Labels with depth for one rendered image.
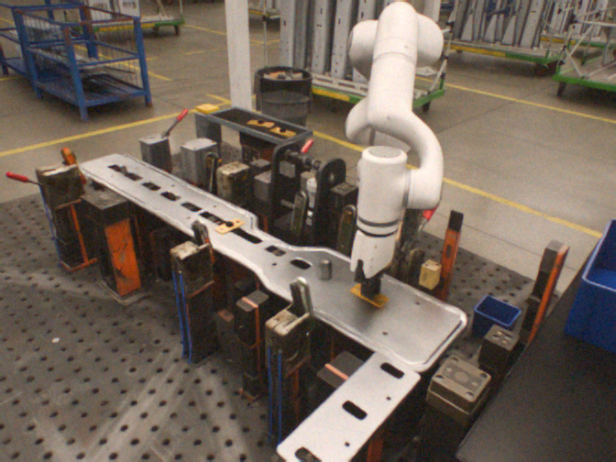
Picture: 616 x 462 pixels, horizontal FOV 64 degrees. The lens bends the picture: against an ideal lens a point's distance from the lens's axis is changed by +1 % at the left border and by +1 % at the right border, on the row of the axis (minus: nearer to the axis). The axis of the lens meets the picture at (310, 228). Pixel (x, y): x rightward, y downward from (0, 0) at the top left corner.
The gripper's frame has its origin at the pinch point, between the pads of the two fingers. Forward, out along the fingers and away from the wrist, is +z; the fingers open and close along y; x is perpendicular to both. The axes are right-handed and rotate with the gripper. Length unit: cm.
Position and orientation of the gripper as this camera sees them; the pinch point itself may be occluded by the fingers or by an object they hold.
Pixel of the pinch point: (370, 286)
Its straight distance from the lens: 109.1
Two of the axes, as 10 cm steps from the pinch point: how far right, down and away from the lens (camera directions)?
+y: -6.5, 3.7, -6.6
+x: 7.6, 3.4, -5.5
